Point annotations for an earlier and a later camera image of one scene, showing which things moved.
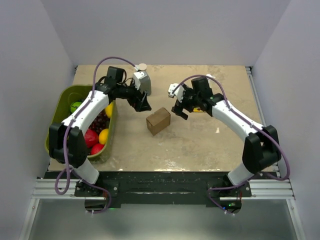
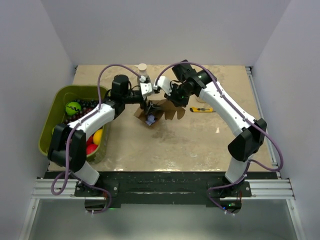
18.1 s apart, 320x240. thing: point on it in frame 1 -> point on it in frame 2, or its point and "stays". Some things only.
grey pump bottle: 145,84 stays
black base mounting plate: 161,188 stays
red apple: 91,137 stays
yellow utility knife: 197,110 stays
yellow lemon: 103,136 -> 97,135
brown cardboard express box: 158,121 -> 169,111
